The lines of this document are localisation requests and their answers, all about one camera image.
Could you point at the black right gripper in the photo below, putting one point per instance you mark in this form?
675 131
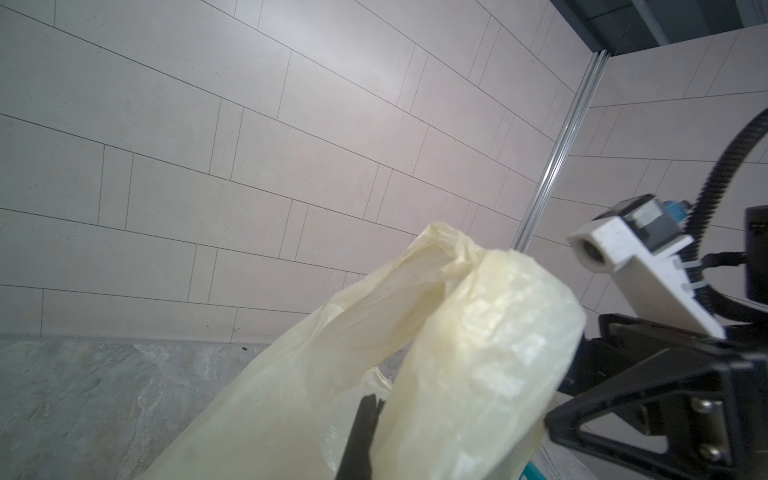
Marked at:
706 396

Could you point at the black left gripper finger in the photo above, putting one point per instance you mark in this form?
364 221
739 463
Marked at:
356 463

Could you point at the yellow plastic bag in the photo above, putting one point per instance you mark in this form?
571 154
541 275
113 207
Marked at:
464 347

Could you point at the teal plastic basket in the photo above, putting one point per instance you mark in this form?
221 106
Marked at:
531 472

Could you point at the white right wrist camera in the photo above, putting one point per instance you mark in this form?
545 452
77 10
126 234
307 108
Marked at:
637 242

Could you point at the right aluminium corner post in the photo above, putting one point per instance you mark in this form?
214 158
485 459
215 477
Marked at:
561 149

